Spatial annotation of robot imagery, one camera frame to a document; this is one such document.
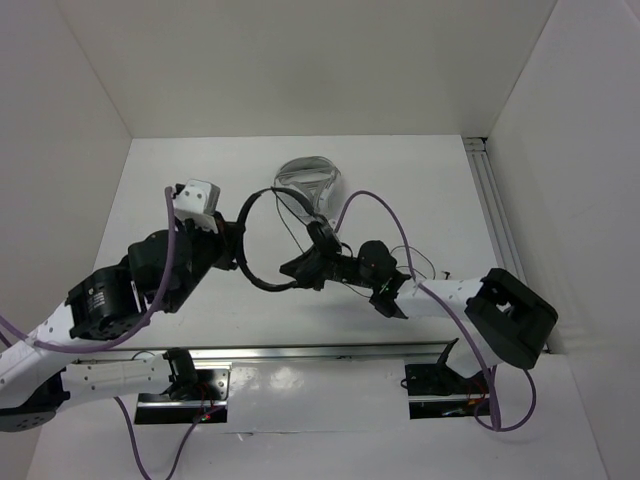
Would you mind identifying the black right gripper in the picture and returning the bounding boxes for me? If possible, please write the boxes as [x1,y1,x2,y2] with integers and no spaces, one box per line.
[280,238,379,291]

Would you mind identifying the aluminium side rail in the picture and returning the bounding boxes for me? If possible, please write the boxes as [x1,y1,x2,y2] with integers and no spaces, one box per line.
[462,137,527,284]

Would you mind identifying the aluminium front rail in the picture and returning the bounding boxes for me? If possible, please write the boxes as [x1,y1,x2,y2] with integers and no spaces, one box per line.
[69,340,456,362]

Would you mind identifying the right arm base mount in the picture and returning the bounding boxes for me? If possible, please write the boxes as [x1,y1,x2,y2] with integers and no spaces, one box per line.
[400,340,490,419]

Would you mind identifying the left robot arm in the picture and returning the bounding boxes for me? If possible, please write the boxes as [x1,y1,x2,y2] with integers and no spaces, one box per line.
[1,213,242,433]

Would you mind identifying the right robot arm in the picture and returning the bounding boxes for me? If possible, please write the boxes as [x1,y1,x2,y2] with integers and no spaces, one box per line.
[280,241,558,392]

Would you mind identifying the black wired headphones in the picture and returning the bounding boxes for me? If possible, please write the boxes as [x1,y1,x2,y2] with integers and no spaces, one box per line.
[235,186,451,293]

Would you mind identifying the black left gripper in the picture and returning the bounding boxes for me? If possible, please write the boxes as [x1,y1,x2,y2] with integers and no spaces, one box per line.
[162,209,245,313]

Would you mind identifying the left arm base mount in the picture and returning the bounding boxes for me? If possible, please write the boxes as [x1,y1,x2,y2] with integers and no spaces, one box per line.
[134,348,231,425]

